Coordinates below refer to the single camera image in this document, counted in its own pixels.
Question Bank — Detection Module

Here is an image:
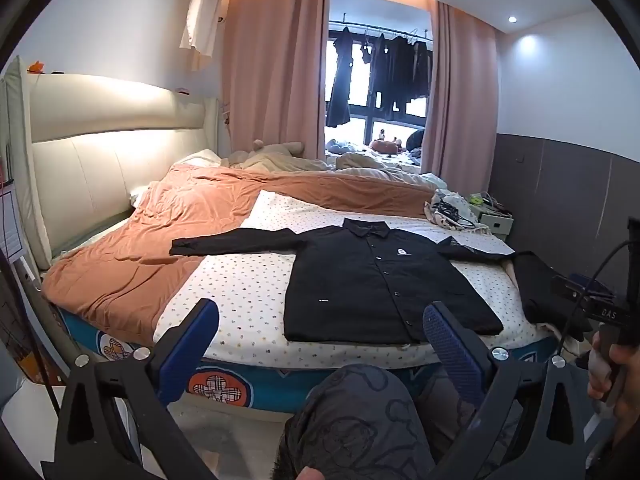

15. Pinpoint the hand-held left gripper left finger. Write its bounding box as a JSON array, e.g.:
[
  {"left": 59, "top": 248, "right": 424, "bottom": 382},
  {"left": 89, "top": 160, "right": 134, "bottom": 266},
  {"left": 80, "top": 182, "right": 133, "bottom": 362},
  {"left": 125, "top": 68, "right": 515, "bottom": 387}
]
[{"left": 42, "top": 298, "right": 221, "bottom": 480}]

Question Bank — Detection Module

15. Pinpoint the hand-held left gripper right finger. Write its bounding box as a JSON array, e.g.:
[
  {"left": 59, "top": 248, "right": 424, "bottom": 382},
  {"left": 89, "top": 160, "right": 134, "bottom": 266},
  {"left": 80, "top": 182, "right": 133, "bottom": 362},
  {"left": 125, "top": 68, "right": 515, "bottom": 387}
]
[{"left": 422, "top": 301, "right": 603, "bottom": 480}]

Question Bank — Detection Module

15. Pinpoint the black button shirt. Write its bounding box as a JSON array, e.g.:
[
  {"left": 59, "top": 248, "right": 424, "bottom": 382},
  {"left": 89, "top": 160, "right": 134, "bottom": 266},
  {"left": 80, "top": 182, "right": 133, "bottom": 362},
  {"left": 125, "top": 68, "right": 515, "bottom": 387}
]
[{"left": 170, "top": 218, "right": 516, "bottom": 346}]

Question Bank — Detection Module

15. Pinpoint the row of hanging dark clothes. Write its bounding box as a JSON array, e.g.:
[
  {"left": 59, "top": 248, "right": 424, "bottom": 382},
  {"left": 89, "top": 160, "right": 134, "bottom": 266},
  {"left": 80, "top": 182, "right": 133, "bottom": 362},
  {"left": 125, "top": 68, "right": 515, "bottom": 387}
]
[{"left": 325, "top": 25, "right": 433, "bottom": 128}]

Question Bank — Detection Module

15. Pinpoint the person's right hand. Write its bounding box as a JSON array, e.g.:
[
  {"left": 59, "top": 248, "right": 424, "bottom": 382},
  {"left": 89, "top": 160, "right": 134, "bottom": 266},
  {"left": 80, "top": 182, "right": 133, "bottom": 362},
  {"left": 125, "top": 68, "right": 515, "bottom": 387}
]
[{"left": 586, "top": 332, "right": 640, "bottom": 433}]

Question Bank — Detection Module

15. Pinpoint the blue patterned mattress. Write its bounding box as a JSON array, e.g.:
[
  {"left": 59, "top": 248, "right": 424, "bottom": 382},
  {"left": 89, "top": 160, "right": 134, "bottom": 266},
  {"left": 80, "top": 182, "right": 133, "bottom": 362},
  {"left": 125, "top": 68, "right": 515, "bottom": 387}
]
[{"left": 55, "top": 305, "right": 558, "bottom": 411}]

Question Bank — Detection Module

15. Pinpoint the dark garment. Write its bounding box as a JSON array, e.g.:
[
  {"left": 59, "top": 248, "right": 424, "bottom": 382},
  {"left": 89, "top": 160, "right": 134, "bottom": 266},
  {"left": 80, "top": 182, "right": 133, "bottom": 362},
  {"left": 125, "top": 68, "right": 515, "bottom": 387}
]
[{"left": 510, "top": 251, "right": 593, "bottom": 343}]

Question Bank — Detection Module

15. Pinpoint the white dotted bed sheet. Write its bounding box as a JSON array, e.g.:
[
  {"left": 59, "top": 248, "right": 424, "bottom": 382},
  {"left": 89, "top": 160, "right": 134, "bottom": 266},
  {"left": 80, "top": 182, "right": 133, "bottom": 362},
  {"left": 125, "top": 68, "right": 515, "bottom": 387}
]
[{"left": 152, "top": 190, "right": 543, "bottom": 371}]

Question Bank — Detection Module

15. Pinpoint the person's leg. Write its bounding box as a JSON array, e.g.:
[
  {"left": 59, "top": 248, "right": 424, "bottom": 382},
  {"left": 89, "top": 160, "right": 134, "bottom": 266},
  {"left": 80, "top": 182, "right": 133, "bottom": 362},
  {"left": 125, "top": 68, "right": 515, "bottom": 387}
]
[{"left": 272, "top": 362, "right": 438, "bottom": 480}]

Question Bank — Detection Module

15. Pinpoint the white bedside table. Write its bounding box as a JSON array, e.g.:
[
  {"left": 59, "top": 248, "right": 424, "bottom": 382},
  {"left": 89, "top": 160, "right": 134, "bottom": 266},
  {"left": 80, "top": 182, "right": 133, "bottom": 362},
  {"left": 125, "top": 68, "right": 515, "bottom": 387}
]
[{"left": 470, "top": 192, "right": 515, "bottom": 241}]

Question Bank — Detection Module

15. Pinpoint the orange blanket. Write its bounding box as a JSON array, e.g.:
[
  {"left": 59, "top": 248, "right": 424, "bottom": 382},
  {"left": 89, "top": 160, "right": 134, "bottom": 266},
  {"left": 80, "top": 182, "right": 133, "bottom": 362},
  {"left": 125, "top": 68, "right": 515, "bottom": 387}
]
[{"left": 42, "top": 162, "right": 441, "bottom": 333}]

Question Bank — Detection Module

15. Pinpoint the white pillow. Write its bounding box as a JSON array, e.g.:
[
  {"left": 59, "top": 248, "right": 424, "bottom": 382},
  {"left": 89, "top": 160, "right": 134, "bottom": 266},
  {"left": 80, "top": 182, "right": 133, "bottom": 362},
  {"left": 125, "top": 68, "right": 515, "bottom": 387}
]
[{"left": 172, "top": 149, "right": 223, "bottom": 167}]

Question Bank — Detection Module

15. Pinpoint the beige crumpled duvet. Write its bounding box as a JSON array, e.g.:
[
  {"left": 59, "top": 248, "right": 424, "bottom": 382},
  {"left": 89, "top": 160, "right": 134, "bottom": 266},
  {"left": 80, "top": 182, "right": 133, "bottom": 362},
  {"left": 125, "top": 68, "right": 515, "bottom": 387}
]
[{"left": 280, "top": 152, "right": 441, "bottom": 188}]

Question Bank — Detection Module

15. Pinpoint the beige plush toy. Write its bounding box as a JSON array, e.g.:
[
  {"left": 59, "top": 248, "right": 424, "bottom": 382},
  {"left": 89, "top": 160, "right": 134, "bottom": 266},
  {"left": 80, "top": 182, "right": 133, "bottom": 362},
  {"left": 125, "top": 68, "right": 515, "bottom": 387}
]
[{"left": 225, "top": 139, "right": 306, "bottom": 171}]

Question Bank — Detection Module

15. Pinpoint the pink plush toy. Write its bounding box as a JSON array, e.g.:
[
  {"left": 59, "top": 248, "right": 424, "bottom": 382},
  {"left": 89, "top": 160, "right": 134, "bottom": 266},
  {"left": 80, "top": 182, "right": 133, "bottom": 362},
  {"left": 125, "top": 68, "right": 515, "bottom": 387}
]
[{"left": 369, "top": 130, "right": 406, "bottom": 154}]

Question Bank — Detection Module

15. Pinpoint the cream padded headboard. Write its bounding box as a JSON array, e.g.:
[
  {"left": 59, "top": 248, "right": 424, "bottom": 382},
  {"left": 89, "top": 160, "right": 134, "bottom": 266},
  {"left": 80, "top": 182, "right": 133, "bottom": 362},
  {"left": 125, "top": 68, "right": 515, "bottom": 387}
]
[{"left": 2, "top": 55, "right": 221, "bottom": 271}]

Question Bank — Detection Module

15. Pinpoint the narrow pink curtain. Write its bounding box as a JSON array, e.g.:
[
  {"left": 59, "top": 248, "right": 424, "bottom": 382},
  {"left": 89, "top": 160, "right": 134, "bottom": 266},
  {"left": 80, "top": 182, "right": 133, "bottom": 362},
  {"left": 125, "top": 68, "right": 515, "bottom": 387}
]
[{"left": 420, "top": 0, "right": 501, "bottom": 191}]

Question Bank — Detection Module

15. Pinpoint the wide pink curtain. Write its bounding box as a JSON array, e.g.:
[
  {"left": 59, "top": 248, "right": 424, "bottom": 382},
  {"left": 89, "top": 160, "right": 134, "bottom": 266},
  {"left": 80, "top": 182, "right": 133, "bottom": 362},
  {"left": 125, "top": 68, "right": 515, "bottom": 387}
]
[{"left": 217, "top": 0, "right": 331, "bottom": 163}]

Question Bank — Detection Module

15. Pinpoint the white hanging garment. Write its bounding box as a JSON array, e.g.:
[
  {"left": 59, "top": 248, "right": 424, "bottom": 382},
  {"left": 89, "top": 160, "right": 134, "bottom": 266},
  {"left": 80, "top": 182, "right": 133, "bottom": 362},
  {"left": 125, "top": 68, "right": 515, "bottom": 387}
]
[{"left": 179, "top": 0, "right": 227, "bottom": 70}]

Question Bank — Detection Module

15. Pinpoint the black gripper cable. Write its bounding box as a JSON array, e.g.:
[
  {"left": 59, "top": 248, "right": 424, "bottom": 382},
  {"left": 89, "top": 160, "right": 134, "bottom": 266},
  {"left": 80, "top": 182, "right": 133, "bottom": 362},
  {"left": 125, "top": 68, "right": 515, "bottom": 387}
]
[{"left": 554, "top": 239, "right": 632, "bottom": 361}]

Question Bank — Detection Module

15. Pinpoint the pile of cables and cloth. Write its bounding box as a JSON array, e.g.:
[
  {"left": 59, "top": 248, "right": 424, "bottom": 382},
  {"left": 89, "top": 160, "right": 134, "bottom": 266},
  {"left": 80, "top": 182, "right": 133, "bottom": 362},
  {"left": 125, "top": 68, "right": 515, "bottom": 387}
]
[{"left": 424, "top": 189, "right": 493, "bottom": 235}]

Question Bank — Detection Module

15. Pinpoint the clothes rail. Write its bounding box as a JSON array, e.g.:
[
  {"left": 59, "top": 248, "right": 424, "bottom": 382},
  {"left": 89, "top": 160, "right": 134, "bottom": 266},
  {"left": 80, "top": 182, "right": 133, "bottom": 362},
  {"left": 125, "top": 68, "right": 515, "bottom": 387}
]
[{"left": 329, "top": 19, "right": 433, "bottom": 41}]

